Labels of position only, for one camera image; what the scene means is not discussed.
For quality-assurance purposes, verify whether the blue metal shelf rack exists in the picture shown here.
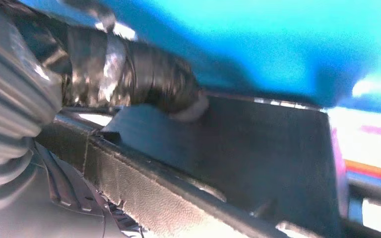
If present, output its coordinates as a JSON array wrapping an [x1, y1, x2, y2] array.
[[19, 0, 381, 224]]

